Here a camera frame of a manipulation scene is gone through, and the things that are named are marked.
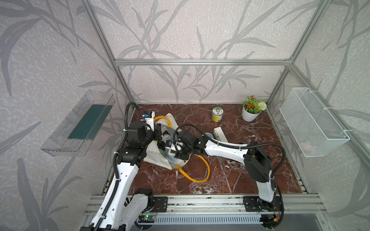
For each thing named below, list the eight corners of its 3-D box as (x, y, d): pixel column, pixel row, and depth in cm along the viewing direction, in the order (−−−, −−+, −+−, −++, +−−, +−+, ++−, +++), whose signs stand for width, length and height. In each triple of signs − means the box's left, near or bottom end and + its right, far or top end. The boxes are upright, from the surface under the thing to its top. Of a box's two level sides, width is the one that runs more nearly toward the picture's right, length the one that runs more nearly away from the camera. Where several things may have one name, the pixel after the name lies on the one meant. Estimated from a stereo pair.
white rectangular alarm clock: (219, 147, 97) (220, 142, 92) (212, 133, 105) (212, 127, 99) (226, 145, 98) (228, 140, 93) (218, 131, 106) (220, 125, 100)
